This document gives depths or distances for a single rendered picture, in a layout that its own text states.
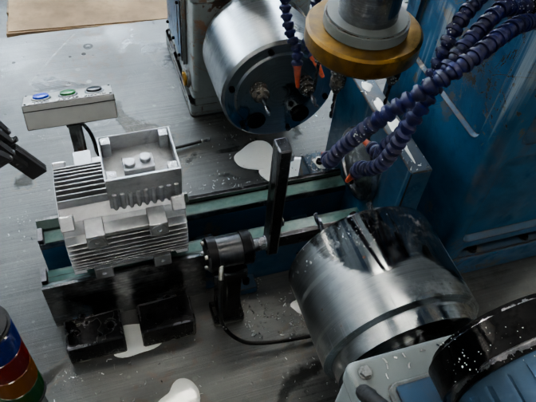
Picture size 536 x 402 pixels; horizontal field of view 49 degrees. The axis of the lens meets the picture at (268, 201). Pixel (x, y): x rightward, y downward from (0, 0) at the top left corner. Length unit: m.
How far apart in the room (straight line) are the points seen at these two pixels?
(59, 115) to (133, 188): 0.30
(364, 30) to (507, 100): 0.24
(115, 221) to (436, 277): 0.51
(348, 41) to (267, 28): 0.36
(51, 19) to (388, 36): 2.41
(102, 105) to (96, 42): 0.63
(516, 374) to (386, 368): 0.21
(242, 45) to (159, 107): 0.44
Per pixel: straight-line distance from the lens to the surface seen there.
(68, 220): 0.98
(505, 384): 0.62
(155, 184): 0.97
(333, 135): 1.28
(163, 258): 1.05
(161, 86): 1.65
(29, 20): 3.16
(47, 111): 1.21
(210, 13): 1.37
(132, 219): 1.00
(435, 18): 1.14
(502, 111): 0.99
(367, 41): 0.89
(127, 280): 1.12
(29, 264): 1.31
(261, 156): 1.45
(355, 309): 0.84
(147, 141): 1.04
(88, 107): 1.20
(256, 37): 1.21
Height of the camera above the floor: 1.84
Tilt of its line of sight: 50 degrees down
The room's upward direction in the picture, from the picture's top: 6 degrees clockwise
